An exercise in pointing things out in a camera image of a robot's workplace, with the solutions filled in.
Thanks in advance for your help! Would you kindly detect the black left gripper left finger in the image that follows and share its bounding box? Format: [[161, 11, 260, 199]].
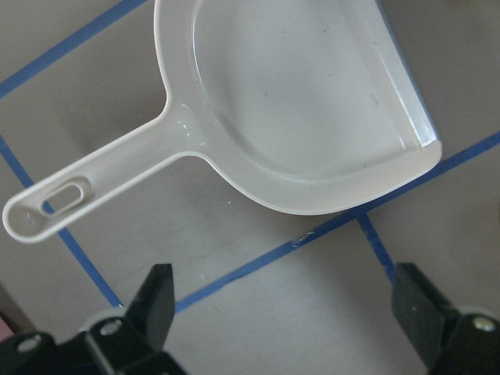
[[80, 263, 175, 374]]

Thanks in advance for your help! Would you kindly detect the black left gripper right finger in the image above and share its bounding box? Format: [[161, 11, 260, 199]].
[[391, 262, 500, 375]]

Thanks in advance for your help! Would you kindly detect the beige plastic dustpan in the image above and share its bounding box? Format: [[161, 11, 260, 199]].
[[2, 1, 442, 243]]

